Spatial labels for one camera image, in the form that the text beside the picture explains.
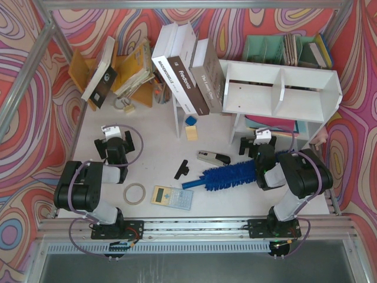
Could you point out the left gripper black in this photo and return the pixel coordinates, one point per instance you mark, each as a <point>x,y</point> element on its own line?
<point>100,144</point>

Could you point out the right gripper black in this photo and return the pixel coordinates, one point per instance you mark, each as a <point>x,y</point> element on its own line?
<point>244,144</point>

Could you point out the blue microfiber duster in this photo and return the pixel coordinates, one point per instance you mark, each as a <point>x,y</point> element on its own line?
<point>241,173</point>

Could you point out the black binder clip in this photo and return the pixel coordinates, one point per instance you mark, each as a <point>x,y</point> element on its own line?
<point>182,170</point>

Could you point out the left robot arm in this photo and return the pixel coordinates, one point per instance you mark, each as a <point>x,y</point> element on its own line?
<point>79,187</point>

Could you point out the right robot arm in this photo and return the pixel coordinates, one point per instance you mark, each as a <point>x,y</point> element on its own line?
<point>303,172</point>

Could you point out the white bookshelf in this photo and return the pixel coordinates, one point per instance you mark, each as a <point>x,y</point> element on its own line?
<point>306,95</point>

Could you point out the coloured paper stack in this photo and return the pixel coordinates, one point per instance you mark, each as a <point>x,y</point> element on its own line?
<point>280,126</point>

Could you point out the beige black stapler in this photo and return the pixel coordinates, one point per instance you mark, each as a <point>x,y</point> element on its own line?
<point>216,159</point>

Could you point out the black white book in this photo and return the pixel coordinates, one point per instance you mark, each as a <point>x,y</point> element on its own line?
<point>101,75</point>

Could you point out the pink toy pig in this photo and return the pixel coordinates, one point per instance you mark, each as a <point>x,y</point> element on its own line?
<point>320,138</point>

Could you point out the yellow sticky note pad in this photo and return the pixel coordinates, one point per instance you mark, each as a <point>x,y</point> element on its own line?
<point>191,133</point>

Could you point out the blue small box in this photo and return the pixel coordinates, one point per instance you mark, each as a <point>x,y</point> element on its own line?
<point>190,121</point>

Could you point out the yellow books stack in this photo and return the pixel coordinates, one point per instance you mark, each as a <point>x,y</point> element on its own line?
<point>135,70</point>

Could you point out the yellow wooden book rack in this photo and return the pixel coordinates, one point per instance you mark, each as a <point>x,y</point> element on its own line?
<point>79,69</point>

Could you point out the white Mademoiselle book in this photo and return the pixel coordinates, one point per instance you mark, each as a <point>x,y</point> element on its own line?
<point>161,53</point>

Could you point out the grey Lonely Ones book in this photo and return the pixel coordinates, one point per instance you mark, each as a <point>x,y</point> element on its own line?
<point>208,74</point>

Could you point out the calculator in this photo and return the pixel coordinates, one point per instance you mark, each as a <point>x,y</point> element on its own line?
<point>172,197</point>

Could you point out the green desk organizer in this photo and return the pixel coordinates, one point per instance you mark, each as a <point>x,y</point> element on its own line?
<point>290,49</point>

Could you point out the brown Fredonia book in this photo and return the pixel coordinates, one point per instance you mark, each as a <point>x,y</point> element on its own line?
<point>181,57</point>

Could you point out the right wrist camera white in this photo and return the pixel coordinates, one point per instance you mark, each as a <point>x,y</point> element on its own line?
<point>262,136</point>

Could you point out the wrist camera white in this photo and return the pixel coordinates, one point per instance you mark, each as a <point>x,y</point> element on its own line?
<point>111,132</point>
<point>262,136</point>

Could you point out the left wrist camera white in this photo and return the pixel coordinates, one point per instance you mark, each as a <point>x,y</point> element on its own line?
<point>111,132</point>

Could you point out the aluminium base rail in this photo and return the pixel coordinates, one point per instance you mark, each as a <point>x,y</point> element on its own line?
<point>190,235</point>

